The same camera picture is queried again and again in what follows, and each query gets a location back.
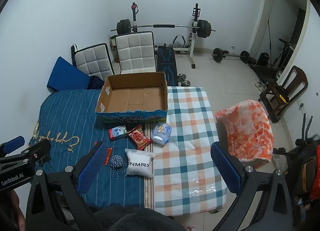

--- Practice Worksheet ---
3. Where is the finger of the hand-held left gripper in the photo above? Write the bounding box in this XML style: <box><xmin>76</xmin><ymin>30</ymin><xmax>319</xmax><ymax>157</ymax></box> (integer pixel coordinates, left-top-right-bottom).
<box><xmin>15</xmin><ymin>139</ymin><xmax>52</xmax><ymax>166</ymax></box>
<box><xmin>0</xmin><ymin>135</ymin><xmax>26</xmax><ymax>156</ymax></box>

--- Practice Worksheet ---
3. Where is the dark blue cloth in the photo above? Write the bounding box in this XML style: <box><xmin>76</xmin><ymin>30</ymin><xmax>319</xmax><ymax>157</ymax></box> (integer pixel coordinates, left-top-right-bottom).
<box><xmin>87</xmin><ymin>76</ymin><xmax>105</xmax><ymax>90</ymax></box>

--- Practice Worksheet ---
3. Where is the white bench press rack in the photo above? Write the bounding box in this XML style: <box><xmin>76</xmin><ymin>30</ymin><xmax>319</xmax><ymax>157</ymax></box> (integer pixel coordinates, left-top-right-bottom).
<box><xmin>130</xmin><ymin>3</ymin><xmax>202</xmax><ymax>69</ymax></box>

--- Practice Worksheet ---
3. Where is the chrome dumbbell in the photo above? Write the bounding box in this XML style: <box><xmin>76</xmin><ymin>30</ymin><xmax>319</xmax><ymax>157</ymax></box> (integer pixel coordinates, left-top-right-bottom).
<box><xmin>177</xmin><ymin>74</ymin><xmax>191</xmax><ymax>87</ymax></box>

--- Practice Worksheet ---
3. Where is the barbell with black plates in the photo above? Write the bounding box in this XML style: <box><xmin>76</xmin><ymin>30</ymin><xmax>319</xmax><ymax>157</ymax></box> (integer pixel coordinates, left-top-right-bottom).
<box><xmin>110</xmin><ymin>19</ymin><xmax>217</xmax><ymax>39</ymax></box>

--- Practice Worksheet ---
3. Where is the black folded pole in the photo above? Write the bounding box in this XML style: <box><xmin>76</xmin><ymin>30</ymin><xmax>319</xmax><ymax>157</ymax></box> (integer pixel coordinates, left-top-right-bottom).
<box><xmin>71</xmin><ymin>44</ymin><xmax>78</xmax><ymax>67</ymax></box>

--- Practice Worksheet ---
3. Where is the black speaker box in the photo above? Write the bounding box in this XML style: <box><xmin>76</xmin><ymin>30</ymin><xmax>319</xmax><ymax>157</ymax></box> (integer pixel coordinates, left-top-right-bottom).
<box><xmin>257</xmin><ymin>53</ymin><xmax>270</xmax><ymax>66</ymax></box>

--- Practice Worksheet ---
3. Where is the red floral packet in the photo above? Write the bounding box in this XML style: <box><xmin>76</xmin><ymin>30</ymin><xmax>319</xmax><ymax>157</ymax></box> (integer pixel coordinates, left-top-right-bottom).
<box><xmin>125</xmin><ymin>124</ymin><xmax>153</xmax><ymax>150</ymax></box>

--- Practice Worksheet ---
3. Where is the exercise bike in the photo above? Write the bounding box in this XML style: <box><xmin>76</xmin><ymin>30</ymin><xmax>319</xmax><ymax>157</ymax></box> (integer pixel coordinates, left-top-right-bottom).
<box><xmin>271</xmin><ymin>38</ymin><xmax>293</xmax><ymax>69</ymax></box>

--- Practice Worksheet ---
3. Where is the orange white blanket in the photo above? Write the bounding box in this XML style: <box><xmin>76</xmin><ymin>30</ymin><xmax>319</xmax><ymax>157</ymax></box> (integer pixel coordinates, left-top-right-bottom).
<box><xmin>215</xmin><ymin>99</ymin><xmax>274</xmax><ymax>163</ymax></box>

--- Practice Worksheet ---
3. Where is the cardboard box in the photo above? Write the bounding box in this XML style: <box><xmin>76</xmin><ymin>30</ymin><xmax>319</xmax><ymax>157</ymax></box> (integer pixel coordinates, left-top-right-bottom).
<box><xmin>95</xmin><ymin>71</ymin><xmax>168</xmax><ymax>124</ymax></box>

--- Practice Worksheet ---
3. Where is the black weight bench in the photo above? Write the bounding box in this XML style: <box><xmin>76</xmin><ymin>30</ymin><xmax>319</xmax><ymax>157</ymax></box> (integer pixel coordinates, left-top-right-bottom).
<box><xmin>156</xmin><ymin>43</ymin><xmax>178</xmax><ymax>82</ymax></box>

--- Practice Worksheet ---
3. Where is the blue striped blanket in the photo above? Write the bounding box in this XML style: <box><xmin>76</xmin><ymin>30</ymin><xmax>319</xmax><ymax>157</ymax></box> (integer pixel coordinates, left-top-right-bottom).
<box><xmin>29</xmin><ymin>88</ymin><xmax>153</xmax><ymax>209</ymax></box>

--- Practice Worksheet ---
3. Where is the dark wooden chair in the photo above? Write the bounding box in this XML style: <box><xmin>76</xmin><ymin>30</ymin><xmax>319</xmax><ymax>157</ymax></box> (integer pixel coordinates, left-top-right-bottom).
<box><xmin>257</xmin><ymin>65</ymin><xmax>308</xmax><ymax>123</ymax></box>

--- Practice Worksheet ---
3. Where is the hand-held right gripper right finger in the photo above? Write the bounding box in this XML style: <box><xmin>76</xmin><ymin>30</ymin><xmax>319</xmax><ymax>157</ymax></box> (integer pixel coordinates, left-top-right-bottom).
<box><xmin>210</xmin><ymin>142</ymin><xmax>297</xmax><ymax>231</ymax></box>

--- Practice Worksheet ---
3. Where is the small orange packet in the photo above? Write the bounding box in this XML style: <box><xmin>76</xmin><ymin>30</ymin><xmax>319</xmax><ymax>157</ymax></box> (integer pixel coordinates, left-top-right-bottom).
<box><xmin>104</xmin><ymin>147</ymin><xmax>113</xmax><ymax>166</ymax></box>

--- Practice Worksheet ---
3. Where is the small white quilted chair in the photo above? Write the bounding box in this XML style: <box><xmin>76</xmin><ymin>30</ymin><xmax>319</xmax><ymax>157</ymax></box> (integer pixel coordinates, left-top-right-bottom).
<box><xmin>74</xmin><ymin>43</ymin><xmax>115</xmax><ymax>81</ymax></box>

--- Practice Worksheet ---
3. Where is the short barbell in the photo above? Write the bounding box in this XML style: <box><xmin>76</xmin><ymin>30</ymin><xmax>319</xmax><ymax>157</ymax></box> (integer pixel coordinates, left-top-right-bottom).
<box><xmin>211</xmin><ymin>48</ymin><xmax>250</xmax><ymax>64</ymax></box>

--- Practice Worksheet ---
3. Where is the blue foam mat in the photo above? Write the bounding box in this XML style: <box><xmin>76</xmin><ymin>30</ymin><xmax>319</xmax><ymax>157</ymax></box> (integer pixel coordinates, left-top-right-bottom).
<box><xmin>47</xmin><ymin>56</ymin><xmax>92</xmax><ymax>92</ymax></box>

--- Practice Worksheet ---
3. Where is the black exercise machine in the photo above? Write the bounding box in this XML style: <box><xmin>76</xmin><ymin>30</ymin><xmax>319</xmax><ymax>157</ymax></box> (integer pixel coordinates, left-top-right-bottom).
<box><xmin>274</xmin><ymin>116</ymin><xmax>320</xmax><ymax>196</ymax></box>

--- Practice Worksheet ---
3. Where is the checked blanket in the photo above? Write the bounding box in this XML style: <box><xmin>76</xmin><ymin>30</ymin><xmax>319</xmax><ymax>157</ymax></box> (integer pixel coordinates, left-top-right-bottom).
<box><xmin>152</xmin><ymin>86</ymin><xmax>228</xmax><ymax>216</ymax></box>

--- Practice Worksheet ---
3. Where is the light blue tissue pack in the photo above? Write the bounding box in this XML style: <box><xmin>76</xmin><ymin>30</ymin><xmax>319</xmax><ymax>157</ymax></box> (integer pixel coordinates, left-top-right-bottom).
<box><xmin>151</xmin><ymin>122</ymin><xmax>173</xmax><ymax>146</ymax></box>

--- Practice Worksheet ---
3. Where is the person's dark clothing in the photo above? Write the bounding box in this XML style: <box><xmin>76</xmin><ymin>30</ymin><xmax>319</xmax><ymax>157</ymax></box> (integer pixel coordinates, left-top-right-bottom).
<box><xmin>92</xmin><ymin>206</ymin><xmax>185</xmax><ymax>231</ymax></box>

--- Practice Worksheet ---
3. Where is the large white quilted chair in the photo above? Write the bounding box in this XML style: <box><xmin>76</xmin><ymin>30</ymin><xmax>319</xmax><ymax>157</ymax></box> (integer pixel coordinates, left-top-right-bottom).
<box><xmin>114</xmin><ymin>31</ymin><xmax>157</xmax><ymax>74</ymax></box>

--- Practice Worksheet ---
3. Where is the blue white yarn ball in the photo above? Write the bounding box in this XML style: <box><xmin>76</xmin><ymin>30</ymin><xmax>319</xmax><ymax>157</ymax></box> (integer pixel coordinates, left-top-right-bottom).
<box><xmin>110</xmin><ymin>154</ymin><xmax>125</xmax><ymax>183</ymax></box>

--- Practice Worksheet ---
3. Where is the white plastic bag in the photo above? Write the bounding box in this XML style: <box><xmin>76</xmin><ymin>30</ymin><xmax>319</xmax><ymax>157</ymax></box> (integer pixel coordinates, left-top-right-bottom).
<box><xmin>124</xmin><ymin>148</ymin><xmax>156</xmax><ymax>178</ymax></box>

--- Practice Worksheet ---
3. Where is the white door frame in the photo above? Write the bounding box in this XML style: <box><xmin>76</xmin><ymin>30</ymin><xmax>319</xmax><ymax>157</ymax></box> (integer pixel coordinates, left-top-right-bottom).
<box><xmin>249</xmin><ymin>0</ymin><xmax>310</xmax><ymax>81</ymax></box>

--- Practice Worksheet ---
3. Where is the red white carton pack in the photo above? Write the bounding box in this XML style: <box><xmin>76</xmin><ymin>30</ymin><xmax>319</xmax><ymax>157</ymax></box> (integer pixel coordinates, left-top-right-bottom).
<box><xmin>108</xmin><ymin>125</ymin><xmax>128</xmax><ymax>142</ymax></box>

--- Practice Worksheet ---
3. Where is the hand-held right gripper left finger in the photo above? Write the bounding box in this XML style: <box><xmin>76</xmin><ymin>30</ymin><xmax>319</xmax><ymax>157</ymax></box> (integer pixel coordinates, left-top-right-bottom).
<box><xmin>25</xmin><ymin>141</ymin><xmax>112</xmax><ymax>231</ymax></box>

